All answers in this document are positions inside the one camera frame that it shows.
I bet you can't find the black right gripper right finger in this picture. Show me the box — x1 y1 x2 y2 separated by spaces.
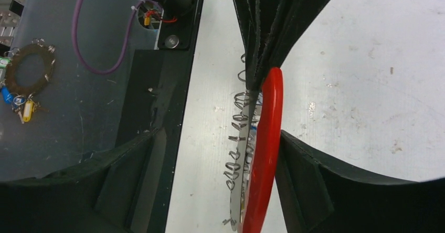
275 131 444 232

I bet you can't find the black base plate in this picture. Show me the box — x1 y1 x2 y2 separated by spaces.
109 0 204 232

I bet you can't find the metal key holder red handle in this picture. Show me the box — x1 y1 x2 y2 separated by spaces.
223 68 283 232

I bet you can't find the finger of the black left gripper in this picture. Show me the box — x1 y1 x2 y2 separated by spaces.
233 0 261 91
257 0 330 86

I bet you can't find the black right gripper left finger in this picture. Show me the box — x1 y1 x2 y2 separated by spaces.
1 129 165 232

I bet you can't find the brown ring key bunch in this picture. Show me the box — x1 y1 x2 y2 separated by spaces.
1 39 57 124

